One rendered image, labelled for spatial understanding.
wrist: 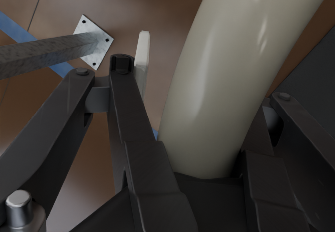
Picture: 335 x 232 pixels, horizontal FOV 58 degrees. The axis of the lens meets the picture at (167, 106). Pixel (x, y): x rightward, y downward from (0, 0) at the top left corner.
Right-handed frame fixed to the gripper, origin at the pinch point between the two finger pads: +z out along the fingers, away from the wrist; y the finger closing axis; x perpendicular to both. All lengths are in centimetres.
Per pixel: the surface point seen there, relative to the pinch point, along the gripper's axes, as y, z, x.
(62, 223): -43, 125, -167
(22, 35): -69, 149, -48
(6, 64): -47, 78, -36
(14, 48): -48, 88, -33
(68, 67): -41, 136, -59
